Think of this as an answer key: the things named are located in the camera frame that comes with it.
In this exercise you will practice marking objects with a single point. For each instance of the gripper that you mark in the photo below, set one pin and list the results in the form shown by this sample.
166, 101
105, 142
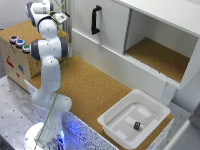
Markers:
60, 17

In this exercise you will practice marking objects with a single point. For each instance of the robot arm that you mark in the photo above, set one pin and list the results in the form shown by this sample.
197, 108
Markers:
50, 76

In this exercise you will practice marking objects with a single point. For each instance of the purple block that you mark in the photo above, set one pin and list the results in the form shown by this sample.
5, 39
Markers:
137, 125

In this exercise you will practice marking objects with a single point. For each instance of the green button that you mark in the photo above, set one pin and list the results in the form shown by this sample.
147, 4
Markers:
26, 48

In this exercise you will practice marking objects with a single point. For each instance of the blue button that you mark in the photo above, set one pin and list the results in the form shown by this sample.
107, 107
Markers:
20, 42

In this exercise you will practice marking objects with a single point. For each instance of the white sliding door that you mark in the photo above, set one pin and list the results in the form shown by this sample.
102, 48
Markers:
111, 25

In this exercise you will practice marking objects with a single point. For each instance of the red button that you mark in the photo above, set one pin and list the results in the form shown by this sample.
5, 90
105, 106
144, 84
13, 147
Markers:
13, 39

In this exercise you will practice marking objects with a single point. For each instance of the wooden drawer box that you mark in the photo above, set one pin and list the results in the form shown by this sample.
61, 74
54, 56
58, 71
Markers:
16, 63

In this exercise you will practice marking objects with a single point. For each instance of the white cabinet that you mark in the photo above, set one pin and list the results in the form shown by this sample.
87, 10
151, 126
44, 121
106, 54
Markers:
146, 75

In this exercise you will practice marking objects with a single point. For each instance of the white plastic box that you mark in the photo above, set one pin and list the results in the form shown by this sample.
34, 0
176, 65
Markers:
116, 126

